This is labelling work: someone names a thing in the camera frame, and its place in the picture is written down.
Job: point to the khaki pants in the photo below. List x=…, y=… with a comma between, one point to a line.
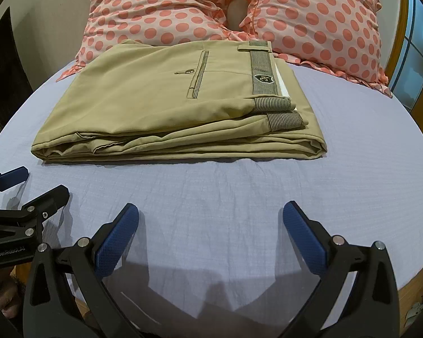
x=183, y=109

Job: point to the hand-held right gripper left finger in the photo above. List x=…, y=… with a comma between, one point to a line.
x=118, y=239

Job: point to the pink polka dot pillow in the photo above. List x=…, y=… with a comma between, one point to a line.
x=151, y=17
x=317, y=24

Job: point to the dark wooden furniture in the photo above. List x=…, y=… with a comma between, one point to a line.
x=5, y=74

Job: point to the wooden bed frame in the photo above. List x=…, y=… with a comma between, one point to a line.
x=414, y=278

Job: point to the person's left hand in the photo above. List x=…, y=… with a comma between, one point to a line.
x=5, y=299

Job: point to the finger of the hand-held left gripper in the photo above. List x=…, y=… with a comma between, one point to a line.
x=12, y=176
x=47, y=199

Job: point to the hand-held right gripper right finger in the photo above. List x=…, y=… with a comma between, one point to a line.
x=305, y=239

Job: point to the wooden framed window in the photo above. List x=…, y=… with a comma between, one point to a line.
x=414, y=56

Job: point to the lavender bed sheet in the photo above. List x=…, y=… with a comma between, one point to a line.
x=211, y=190

